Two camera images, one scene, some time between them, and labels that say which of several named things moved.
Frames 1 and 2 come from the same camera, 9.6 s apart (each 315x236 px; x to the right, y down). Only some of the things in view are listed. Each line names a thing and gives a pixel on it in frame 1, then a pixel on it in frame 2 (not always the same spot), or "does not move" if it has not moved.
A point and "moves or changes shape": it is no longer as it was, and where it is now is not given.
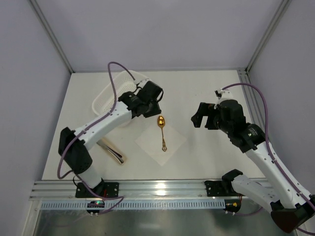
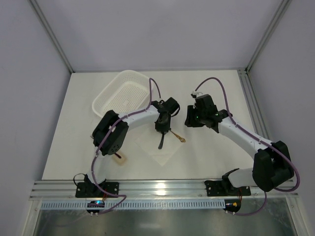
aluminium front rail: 131,189 does not move
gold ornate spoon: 161,122 moves or changes shape
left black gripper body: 151,111 → 162,129
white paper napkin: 151,141 does not move
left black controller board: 95,204 does not move
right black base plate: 216,189 does not move
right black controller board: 233,205 does not move
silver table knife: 118,156 → 161,143
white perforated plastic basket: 124,83 does not move
